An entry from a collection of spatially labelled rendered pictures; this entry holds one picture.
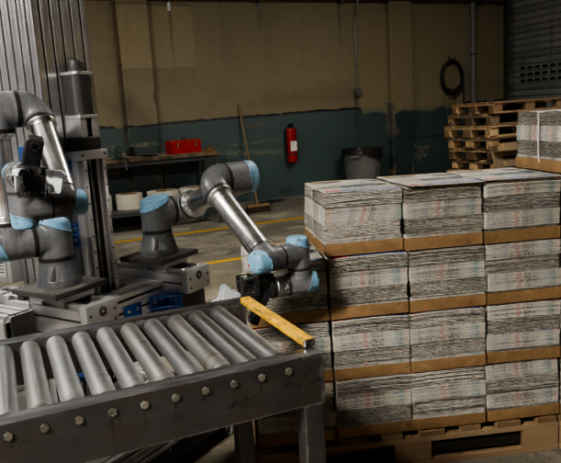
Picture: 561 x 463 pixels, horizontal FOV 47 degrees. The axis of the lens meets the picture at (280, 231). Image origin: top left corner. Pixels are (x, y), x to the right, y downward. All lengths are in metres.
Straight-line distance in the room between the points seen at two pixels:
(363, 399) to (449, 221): 0.72
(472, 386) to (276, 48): 7.42
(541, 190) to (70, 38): 1.79
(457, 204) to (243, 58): 7.10
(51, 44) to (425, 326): 1.67
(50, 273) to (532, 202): 1.69
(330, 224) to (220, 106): 6.91
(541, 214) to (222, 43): 7.11
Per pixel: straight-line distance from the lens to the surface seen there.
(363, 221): 2.32
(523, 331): 2.62
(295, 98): 9.53
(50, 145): 2.13
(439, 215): 2.38
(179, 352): 1.60
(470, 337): 2.53
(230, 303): 1.95
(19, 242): 2.24
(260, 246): 2.06
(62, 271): 2.27
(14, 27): 2.57
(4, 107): 2.21
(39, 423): 1.39
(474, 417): 2.66
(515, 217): 2.49
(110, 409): 1.40
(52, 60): 2.52
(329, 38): 9.85
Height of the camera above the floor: 1.35
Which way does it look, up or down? 10 degrees down
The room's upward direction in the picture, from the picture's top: 4 degrees counter-clockwise
